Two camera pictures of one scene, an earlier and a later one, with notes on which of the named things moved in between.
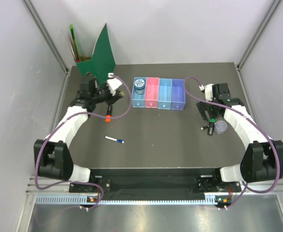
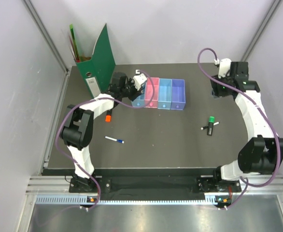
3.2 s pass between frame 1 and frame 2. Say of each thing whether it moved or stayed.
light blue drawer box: stayed
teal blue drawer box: stayed
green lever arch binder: stayed
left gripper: moved
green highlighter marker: stayed
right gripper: moved
